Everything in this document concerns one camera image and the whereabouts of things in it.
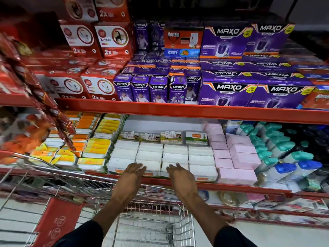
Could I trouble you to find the stack of red boxes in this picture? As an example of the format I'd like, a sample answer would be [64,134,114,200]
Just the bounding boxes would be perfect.
[21,0,136,101]

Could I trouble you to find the rows of small purple boxes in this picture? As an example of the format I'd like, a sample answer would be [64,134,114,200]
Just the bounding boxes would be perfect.
[113,20,203,104]

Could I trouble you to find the group of dark bottles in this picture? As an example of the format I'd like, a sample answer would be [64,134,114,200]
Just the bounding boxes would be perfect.
[289,124,329,163]

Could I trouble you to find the blue capped white bottle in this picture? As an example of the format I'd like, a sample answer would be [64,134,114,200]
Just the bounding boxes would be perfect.
[263,163,298,183]
[290,160,323,179]

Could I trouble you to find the person's left hand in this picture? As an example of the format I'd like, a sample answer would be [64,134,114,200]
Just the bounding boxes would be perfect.
[113,163,147,201]

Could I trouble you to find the red metal shelf beam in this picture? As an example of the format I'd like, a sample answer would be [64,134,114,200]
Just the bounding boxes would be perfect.
[0,164,329,201]
[0,94,329,125]
[206,202,329,225]

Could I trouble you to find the metal wire shopping cart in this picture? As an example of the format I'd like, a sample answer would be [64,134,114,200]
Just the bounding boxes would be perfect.
[0,152,197,247]

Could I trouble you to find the red cart sign panel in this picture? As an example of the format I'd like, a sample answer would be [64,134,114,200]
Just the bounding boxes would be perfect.
[33,197,84,247]

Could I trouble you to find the stack of white swab packs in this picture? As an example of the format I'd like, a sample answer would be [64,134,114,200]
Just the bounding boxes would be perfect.
[106,130,219,182]

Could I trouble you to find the pile of white packets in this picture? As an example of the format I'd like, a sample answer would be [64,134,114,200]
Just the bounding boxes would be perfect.
[198,189,329,223]

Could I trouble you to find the group of teal capped bottles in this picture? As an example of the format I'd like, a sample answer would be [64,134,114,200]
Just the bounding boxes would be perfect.
[235,121,310,176]

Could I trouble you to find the pile of orange bags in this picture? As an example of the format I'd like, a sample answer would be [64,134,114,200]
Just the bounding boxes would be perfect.
[0,107,53,165]

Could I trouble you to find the stack of pink boxes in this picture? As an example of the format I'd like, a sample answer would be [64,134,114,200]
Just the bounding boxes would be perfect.
[204,120,262,187]

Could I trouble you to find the person's right hand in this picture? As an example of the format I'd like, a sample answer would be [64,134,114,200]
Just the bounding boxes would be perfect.
[167,163,198,202]

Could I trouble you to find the stack of yellow orange packets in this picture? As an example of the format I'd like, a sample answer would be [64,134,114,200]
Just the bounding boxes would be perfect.
[29,111,122,173]

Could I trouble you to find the hanging strip of red sachets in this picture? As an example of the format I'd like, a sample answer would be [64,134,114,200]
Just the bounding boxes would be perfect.
[0,33,77,151]

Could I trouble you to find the orange red repellent box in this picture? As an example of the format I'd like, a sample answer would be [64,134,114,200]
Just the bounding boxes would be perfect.
[163,26,204,58]

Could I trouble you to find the person's right forearm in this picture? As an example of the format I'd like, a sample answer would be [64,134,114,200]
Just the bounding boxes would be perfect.
[179,194,230,245]

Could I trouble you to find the black sleeve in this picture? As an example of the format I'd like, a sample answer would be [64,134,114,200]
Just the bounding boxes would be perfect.
[53,220,104,247]
[213,225,258,247]

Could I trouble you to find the black left sleeve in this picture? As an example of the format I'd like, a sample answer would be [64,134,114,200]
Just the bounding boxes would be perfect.
[53,220,104,247]

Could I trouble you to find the person's left forearm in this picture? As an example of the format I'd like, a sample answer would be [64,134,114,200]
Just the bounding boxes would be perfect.
[92,196,136,236]

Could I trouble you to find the stack of large purple boxes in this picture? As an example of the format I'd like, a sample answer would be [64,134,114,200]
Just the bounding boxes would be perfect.
[197,20,316,110]

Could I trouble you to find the black right sleeve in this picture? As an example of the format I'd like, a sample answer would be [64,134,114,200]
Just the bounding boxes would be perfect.
[213,225,258,247]

